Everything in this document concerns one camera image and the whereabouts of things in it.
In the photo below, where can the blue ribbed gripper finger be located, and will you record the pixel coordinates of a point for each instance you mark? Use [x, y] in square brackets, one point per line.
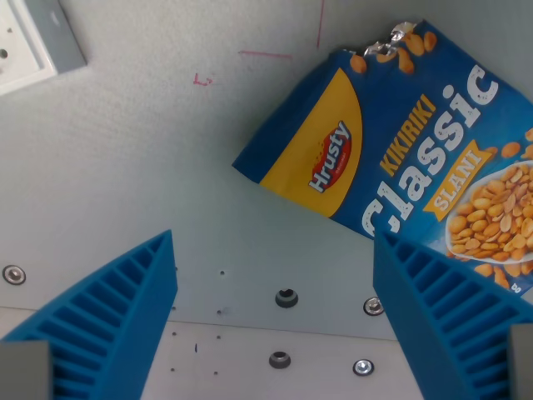
[112, 316]
[449, 329]

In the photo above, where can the silver washer screw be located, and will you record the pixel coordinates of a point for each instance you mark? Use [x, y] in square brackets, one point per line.
[363, 367]
[373, 306]
[13, 275]

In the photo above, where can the blue Hrusty peanut bag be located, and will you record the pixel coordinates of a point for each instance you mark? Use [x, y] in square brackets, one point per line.
[416, 137]

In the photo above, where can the white grey socket box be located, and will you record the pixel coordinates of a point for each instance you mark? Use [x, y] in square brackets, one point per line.
[29, 41]

